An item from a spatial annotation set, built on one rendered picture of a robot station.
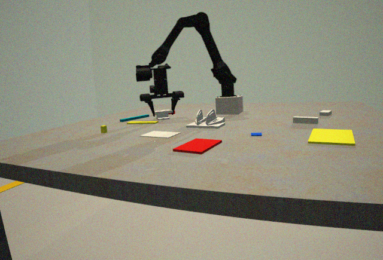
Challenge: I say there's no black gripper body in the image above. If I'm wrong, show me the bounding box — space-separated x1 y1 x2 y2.
140 79 184 102

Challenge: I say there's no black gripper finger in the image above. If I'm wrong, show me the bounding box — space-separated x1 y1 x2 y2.
144 101 155 117
171 99 180 115

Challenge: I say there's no red flat plate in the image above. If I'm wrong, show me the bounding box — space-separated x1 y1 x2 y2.
173 139 222 154

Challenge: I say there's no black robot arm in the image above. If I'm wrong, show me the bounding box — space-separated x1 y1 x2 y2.
136 12 236 97

